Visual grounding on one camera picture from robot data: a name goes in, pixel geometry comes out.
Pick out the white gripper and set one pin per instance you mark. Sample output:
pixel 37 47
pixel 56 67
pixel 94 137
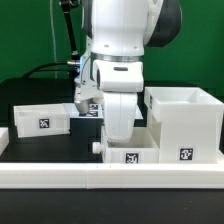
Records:
pixel 119 115

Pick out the white table boundary frame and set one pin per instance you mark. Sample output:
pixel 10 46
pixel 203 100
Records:
pixel 102 176

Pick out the white drawer cabinet box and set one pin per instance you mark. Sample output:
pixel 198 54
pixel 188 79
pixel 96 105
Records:
pixel 185 123

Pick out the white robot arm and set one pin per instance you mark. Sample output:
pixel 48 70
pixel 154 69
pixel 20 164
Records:
pixel 112 66

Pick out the white front drawer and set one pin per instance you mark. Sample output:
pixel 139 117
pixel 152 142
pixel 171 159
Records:
pixel 141 149

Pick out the white drawer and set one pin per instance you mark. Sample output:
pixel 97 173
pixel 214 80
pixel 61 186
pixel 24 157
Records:
pixel 41 120
pixel 141 149

